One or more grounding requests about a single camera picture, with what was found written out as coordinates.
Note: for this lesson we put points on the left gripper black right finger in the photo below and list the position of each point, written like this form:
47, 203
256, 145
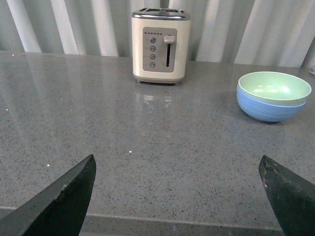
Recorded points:
291, 197

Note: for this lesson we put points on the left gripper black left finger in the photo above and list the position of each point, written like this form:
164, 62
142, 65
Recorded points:
59, 209

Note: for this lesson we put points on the blue plastic bowl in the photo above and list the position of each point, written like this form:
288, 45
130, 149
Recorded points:
264, 111

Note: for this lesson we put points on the green plastic bowl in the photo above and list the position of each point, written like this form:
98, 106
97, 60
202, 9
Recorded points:
275, 88

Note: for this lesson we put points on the cream two-slot toaster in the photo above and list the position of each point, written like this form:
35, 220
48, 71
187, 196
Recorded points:
160, 39

